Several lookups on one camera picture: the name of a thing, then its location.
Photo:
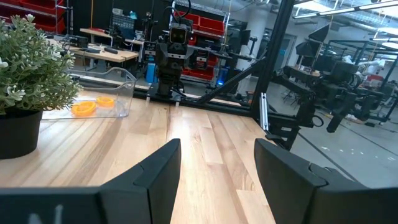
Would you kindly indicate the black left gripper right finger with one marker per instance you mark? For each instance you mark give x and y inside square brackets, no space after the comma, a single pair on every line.
[311,199]

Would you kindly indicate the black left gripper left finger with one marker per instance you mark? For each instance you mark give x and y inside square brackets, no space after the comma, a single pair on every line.
[93,205]

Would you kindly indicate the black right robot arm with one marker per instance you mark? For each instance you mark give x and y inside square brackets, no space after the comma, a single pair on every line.
[168,84]

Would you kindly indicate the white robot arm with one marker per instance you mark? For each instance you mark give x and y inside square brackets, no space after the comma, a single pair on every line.
[373,65]

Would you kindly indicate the red storage bin shelf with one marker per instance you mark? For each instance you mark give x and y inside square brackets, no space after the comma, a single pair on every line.
[211,26]
[40,6]

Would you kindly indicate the wooden workbench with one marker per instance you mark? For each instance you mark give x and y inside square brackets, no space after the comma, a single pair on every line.
[109,56]

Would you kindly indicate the clear plastic bin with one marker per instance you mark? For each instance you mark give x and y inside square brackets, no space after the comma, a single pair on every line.
[124,93]

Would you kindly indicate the black neighbouring rig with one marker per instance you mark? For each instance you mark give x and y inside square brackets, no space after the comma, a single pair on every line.
[342,70]

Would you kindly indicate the artificial plant in black pot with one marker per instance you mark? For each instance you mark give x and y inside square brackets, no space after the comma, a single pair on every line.
[28,77]

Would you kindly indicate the ceiling light strip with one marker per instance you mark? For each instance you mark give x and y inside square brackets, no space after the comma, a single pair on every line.
[342,11]

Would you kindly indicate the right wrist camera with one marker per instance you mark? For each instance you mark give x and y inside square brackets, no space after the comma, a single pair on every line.
[178,35]

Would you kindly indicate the black aluminium rig frame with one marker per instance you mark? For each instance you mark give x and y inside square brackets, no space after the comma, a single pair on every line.
[273,62]

